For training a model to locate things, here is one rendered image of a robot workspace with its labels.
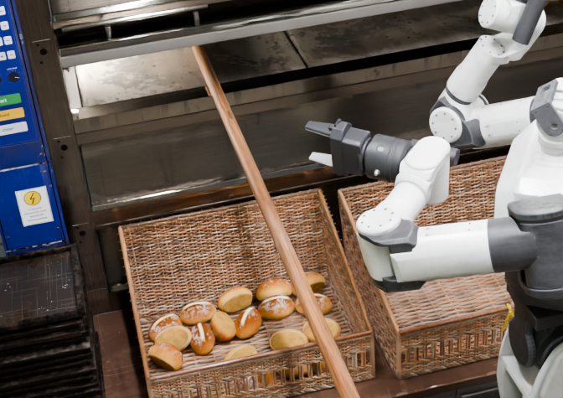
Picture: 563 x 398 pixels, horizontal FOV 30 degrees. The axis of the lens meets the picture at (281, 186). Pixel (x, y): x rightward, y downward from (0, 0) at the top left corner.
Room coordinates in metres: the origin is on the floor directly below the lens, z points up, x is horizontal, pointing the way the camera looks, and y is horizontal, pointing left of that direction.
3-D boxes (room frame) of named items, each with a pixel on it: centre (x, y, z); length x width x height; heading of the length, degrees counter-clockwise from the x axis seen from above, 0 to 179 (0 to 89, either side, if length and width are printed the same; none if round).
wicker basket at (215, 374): (2.09, 0.12, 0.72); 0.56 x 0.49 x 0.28; 101
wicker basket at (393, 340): (2.18, -0.46, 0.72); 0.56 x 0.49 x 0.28; 102
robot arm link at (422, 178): (1.66, -0.27, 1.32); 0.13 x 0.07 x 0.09; 146
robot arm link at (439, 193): (1.72, -0.28, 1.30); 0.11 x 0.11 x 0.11; 61
